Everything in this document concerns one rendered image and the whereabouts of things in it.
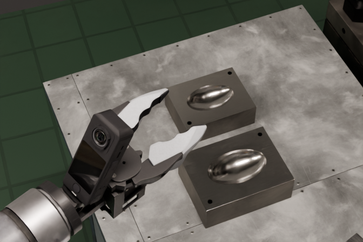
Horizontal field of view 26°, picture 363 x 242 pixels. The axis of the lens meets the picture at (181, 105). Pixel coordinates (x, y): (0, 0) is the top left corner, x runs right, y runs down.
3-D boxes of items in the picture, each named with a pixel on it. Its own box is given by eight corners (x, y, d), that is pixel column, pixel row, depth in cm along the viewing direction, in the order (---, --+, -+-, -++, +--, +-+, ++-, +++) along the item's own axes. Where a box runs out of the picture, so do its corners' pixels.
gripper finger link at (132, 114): (146, 99, 106) (107, 149, 101) (149, 74, 101) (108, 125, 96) (166, 111, 105) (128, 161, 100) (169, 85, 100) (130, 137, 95)
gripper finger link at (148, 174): (169, 139, 98) (106, 165, 95) (170, 132, 96) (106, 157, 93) (187, 169, 96) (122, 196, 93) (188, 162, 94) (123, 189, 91)
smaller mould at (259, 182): (205, 229, 163) (206, 211, 157) (177, 173, 172) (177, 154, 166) (291, 197, 168) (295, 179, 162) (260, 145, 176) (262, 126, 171)
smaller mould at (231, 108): (186, 146, 176) (186, 130, 171) (165, 104, 184) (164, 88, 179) (254, 123, 180) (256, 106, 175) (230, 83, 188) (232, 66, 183)
